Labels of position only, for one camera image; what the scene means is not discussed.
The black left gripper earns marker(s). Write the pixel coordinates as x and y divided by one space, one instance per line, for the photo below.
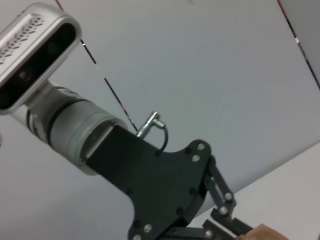
155 182

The khaki canvas food bag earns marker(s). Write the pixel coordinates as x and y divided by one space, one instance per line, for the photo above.
262 233

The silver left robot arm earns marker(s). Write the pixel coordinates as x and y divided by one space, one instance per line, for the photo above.
70 125

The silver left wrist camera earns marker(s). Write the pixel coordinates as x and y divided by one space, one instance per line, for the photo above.
37 57

